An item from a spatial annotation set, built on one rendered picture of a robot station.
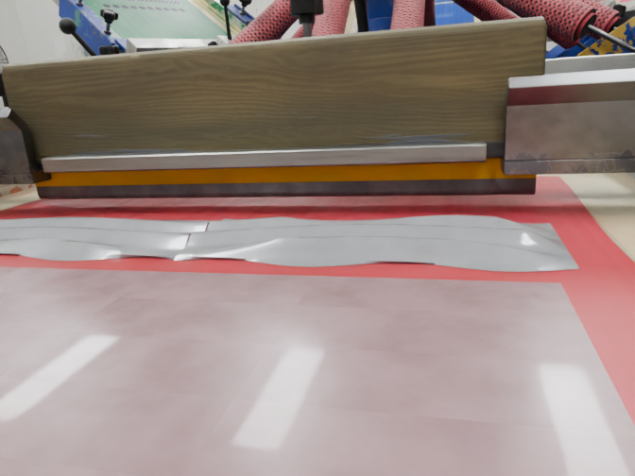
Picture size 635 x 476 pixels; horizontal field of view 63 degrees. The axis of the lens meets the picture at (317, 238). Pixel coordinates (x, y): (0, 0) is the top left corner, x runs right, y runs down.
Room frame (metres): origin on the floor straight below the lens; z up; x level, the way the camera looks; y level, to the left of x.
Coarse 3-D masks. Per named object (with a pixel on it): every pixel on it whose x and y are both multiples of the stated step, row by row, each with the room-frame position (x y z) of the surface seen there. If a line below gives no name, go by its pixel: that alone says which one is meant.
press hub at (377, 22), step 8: (368, 0) 1.15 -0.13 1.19; (376, 0) 1.13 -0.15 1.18; (384, 0) 1.12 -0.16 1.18; (392, 0) 1.12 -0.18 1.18; (368, 8) 1.16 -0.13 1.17; (376, 8) 1.13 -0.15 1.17; (384, 8) 1.12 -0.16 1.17; (392, 8) 1.12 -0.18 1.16; (368, 16) 1.16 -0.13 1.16; (376, 16) 1.13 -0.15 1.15; (384, 16) 1.12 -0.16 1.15; (376, 24) 1.12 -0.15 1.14; (384, 24) 1.11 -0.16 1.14
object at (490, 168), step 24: (240, 168) 0.35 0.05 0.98; (264, 168) 0.35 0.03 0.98; (288, 168) 0.34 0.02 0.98; (312, 168) 0.34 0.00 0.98; (336, 168) 0.34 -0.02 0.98; (360, 168) 0.33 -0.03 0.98; (384, 168) 0.33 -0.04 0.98; (408, 168) 0.32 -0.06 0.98; (432, 168) 0.32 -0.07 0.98; (456, 168) 0.32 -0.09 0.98; (480, 168) 0.31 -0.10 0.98
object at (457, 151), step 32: (64, 160) 0.36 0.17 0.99; (96, 160) 0.36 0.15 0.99; (128, 160) 0.35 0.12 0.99; (160, 160) 0.34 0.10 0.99; (192, 160) 0.34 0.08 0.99; (224, 160) 0.33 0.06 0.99; (256, 160) 0.33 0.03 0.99; (288, 160) 0.32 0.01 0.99; (320, 160) 0.32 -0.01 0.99; (352, 160) 0.31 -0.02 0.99; (384, 160) 0.31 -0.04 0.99; (416, 160) 0.30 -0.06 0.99; (448, 160) 0.30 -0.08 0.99; (480, 160) 0.29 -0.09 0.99
